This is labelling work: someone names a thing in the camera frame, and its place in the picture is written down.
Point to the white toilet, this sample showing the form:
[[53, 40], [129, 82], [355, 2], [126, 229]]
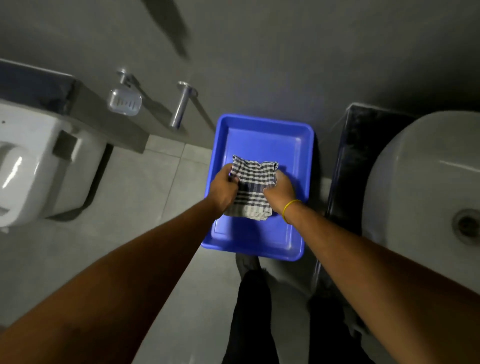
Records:
[[35, 165]]

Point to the person's black trousers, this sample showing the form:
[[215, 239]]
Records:
[[258, 322]]

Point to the grey ledge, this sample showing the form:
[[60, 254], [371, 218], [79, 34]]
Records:
[[75, 105]]

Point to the metal soap dish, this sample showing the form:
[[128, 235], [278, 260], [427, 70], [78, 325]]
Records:
[[124, 100]]

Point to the person's left fingers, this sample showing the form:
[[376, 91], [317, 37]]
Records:
[[231, 176]]

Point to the person's right fingers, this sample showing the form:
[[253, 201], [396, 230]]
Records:
[[273, 189]]

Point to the white wash basin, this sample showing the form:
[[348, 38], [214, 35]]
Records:
[[423, 195]]

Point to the person's right hand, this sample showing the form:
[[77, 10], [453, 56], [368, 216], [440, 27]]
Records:
[[282, 192]]

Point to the person's left hand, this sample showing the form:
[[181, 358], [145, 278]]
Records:
[[222, 189]]

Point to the black basin counter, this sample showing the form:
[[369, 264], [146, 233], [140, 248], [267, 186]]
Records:
[[356, 157]]

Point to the grey checked cloth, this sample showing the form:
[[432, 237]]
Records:
[[252, 189]]

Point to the person's right forearm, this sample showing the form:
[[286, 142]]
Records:
[[382, 288]]

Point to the person's left forearm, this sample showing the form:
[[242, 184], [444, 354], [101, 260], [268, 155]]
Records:
[[108, 288]]

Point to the chrome wall tap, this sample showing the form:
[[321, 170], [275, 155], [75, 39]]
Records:
[[180, 105]]

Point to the chrome basin drain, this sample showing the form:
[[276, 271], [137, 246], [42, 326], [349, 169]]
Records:
[[467, 226]]

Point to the yellow wrist band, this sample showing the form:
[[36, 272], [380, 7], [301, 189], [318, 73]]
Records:
[[289, 208]]

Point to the blue plastic tray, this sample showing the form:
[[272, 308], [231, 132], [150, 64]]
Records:
[[262, 150]]

